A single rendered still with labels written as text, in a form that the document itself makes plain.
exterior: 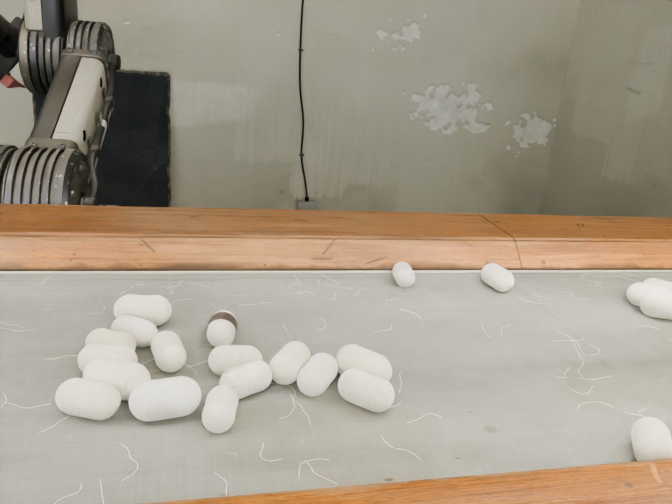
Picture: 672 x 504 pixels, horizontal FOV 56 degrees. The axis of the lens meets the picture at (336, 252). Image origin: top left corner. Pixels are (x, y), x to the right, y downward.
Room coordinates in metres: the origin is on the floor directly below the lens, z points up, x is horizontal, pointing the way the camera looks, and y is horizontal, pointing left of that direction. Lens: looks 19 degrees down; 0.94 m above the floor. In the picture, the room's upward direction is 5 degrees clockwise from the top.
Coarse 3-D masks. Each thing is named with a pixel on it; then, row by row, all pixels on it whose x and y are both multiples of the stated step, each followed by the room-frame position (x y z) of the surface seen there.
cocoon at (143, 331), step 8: (120, 320) 0.36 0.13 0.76; (128, 320) 0.36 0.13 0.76; (136, 320) 0.36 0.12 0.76; (144, 320) 0.37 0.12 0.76; (112, 328) 0.36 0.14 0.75; (120, 328) 0.36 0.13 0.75; (128, 328) 0.36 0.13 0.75; (136, 328) 0.36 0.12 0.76; (144, 328) 0.36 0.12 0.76; (152, 328) 0.36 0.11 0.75; (136, 336) 0.36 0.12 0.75; (144, 336) 0.36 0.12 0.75; (152, 336) 0.36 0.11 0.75; (136, 344) 0.36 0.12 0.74; (144, 344) 0.36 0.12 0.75
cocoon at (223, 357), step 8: (216, 352) 0.33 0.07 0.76; (224, 352) 0.33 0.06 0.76; (232, 352) 0.34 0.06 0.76; (240, 352) 0.34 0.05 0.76; (248, 352) 0.34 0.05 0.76; (256, 352) 0.34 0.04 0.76; (208, 360) 0.34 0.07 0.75; (216, 360) 0.33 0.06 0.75; (224, 360) 0.33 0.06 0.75; (232, 360) 0.33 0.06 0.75; (240, 360) 0.33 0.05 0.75; (248, 360) 0.33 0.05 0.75; (216, 368) 0.33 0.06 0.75; (224, 368) 0.33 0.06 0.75
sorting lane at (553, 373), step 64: (0, 320) 0.38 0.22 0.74; (64, 320) 0.39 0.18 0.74; (192, 320) 0.41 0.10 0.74; (256, 320) 0.42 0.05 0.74; (320, 320) 0.43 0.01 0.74; (384, 320) 0.44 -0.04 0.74; (448, 320) 0.45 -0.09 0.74; (512, 320) 0.46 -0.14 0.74; (576, 320) 0.47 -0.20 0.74; (640, 320) 0.48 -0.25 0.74; (0, 384) 0.31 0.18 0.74; (448, 384) 0.35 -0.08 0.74; (512, 384) 0.36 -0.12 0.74; (576, 384) 0.37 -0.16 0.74; (640, 384) 0.37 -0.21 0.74; (0, 448) 0.25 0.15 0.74; (64, 448) 0.26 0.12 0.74; (128, 448) 0.26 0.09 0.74; (192, 448) 0.27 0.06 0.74; (256, 448) 0.27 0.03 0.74; (320, 448) 0.27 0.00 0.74; (384, 448) 0.28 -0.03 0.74; (448, 448) 0.28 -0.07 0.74; (512, 448) 0.29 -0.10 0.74; (576, 448) 0.29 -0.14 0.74
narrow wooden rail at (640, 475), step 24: (432, 480) 0.23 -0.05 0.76; (456, 480) 0.23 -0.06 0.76; (480, 480) 0.23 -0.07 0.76; (504, 480) 0.23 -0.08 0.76; (528, 480) 0.23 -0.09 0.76; (552, 480) 0.23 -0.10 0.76; (576, 480) 0.23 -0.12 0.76; (600, 480) 0.24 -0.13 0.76; (624, 480) 0.24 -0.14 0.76; (648, 480) 0.24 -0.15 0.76
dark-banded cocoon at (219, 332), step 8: (216, 312) 0.39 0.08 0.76; (216, 320) 0.37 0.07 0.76; (224, 320) 0.37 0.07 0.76; (208, 328) 0.37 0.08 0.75; (216, 328) 0.37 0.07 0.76; (224, 328) 0.37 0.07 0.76; (232, 328) 0.37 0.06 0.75; (208, 336) 0.37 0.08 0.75; (216, 336) 0.36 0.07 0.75; (224, 336) 0.36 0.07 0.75; (232, 336) 0.37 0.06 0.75; (216, 344) 0.36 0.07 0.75; (224, 344) 0.37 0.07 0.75
